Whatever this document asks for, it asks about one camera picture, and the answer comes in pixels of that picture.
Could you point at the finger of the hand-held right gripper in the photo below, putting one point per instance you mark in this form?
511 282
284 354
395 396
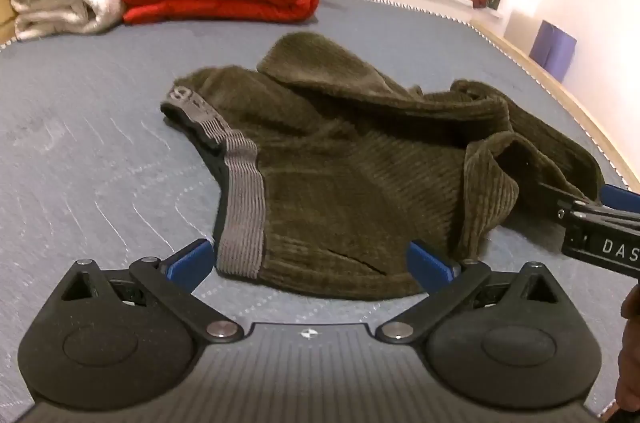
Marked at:
575 205
622 198

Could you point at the purple block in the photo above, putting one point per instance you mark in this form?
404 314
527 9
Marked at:
552 50

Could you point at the grey quilted mattress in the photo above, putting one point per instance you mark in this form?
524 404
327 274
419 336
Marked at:
100 128

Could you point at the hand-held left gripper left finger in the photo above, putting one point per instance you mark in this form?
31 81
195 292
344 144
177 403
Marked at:
192 260

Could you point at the person's right hand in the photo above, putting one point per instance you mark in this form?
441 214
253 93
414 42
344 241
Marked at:
631 373

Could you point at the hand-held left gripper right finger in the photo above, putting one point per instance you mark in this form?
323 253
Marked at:
430 260

